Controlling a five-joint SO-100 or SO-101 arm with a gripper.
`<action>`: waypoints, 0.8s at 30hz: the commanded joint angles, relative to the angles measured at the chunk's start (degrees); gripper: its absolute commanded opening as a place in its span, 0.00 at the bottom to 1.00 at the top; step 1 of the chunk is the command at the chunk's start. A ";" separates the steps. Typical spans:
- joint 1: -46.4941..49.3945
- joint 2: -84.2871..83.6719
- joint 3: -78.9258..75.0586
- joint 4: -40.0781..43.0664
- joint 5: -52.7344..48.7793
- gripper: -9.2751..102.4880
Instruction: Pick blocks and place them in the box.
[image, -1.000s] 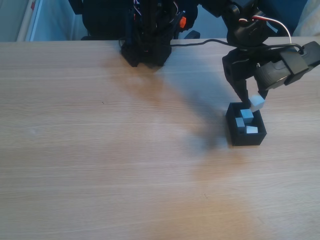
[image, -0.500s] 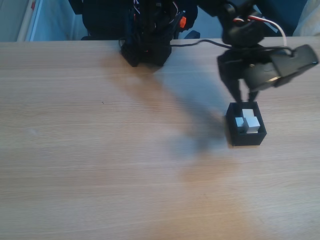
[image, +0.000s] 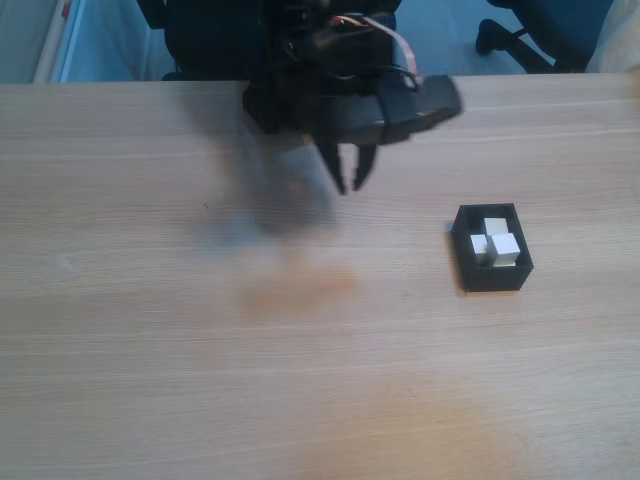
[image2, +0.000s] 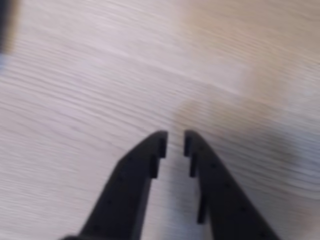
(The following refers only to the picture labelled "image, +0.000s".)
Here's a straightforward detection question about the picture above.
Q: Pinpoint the black camera cable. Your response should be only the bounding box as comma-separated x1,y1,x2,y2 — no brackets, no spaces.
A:
339,64,420,91

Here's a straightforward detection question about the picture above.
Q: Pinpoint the person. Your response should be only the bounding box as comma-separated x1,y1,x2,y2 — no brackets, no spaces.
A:
584,0,640,96

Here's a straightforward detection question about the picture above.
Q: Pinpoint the white red servo cable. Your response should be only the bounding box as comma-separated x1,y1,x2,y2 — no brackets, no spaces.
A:
329,14,420,76

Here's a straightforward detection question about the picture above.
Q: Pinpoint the white board panel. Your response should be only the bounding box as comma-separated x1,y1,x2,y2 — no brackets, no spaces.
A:
32,0,86,84

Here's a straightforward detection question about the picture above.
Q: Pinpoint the black oval camera box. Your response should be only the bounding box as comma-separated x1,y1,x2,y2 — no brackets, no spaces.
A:
309,74,464,147

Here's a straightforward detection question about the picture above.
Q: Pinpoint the black open box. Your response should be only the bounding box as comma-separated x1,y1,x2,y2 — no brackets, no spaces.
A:
452,202,535,294

